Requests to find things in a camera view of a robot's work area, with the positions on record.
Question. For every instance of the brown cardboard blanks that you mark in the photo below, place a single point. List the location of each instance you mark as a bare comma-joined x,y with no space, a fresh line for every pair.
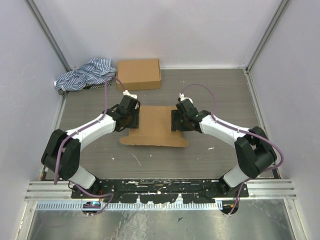
154,129

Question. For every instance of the brown cardboard box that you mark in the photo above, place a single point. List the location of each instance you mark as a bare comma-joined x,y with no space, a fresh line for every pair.
139,74

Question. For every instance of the blue striped crumpled cloth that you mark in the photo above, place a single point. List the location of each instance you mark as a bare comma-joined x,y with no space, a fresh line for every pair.
96,73

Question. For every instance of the aluminium frame rail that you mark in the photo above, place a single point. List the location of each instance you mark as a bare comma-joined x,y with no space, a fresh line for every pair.
47,190

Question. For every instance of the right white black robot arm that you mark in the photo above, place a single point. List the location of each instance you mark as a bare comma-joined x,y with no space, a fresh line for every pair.
254,152

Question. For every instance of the slotted grey cable duct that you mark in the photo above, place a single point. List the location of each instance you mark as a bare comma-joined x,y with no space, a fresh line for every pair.
82,205

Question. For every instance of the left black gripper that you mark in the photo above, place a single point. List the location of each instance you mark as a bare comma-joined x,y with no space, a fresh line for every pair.
135,124

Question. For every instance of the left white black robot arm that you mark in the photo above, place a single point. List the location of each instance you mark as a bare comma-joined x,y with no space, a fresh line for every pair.
63,150

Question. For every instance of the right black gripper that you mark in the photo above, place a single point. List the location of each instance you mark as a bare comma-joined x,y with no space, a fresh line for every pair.
175,116

